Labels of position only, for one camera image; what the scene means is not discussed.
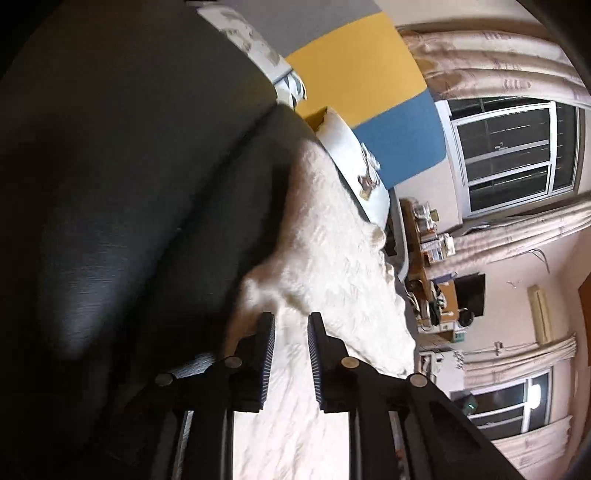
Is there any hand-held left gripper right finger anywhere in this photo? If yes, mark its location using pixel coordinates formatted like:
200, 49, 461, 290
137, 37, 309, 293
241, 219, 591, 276
307, 311, 527, 480

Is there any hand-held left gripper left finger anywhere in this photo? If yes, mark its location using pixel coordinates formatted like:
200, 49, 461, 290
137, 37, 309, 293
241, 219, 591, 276
115, 311, 277, 480

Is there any cream fluffy blanket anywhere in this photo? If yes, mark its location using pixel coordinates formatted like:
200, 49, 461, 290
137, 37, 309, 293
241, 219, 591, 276
224, 136, 416, 480

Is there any small white-framed window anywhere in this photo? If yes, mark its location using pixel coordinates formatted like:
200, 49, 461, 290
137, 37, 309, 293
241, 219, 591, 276
450, 369, 555, 441

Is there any white storage shelf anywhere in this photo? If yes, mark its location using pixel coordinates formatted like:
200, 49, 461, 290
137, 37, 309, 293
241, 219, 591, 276
418, 348, 465, 393

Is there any beige patterned curtain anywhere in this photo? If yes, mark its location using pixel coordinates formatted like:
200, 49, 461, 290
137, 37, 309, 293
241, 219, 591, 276
462, 335, 578, 393
455, 198, 591, 268
399, 28, 591, 112
492, 415, 578, 476

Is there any black monitor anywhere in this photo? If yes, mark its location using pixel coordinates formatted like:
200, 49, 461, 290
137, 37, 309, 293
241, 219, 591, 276
455, 272, 486, 317

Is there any wooden desk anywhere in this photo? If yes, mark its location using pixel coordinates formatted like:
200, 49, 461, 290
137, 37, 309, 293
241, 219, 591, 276
399, 198, 462, 333

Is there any light grey tubular armrest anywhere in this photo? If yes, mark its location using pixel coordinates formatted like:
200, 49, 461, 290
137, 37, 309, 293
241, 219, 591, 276
385, 222, 411, 282

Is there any stack of books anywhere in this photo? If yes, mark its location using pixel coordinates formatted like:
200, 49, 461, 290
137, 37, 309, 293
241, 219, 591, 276
422, 233, 455, 265

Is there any white deer print pillow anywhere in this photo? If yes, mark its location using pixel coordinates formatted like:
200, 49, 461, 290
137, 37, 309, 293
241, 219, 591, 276
314, 107, 392, 232

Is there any large sliding window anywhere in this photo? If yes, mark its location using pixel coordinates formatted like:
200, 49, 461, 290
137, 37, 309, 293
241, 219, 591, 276
445, 97, 580, 217

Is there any grey yellow blue backrest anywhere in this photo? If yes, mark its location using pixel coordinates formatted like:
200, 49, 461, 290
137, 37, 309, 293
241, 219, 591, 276
222, 0, 448, 190

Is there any white grey print cushion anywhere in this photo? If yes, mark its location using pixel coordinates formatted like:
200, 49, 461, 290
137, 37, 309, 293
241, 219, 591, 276
198, 4, 291, 81

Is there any wall air conditioner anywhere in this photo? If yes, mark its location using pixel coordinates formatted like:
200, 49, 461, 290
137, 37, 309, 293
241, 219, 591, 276
527, 285, 554, 343

